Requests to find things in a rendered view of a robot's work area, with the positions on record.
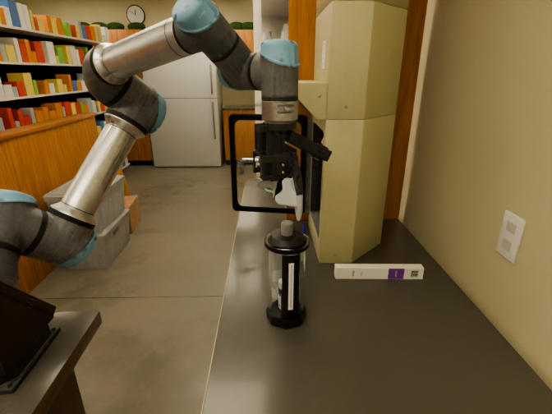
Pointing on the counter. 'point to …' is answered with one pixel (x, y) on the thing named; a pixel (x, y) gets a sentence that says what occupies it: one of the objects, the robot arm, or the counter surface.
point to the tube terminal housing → (356, 122)
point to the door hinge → (309, 166)
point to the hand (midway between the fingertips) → (288, 209)
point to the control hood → (314, 97)
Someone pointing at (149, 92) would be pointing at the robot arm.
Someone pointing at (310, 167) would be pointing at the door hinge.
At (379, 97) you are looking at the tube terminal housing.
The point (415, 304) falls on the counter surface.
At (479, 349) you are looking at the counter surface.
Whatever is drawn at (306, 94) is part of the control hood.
